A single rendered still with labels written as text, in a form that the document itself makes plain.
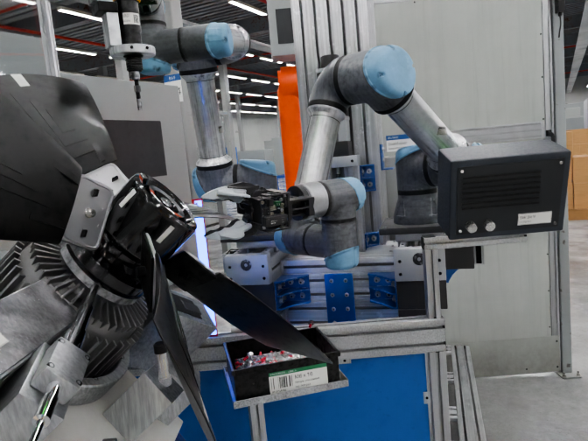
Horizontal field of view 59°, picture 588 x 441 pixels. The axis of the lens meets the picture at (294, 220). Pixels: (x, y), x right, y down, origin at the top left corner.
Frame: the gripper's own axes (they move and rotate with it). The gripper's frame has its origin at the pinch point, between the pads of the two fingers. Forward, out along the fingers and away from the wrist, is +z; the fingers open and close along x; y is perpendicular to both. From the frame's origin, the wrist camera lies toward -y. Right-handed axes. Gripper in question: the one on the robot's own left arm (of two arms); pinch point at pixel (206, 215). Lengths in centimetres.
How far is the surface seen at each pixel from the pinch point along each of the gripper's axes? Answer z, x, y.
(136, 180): 17.4, -9.9, 14.7
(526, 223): -67, 9, 23
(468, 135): -182, -2, -75
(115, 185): 17.6, -8.2, 5.5
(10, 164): 33.3, -14.1, 20.1
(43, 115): 24.5, -19.1, -4.9
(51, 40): -9, -47, -145
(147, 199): 17.3, -7.7, 17.8
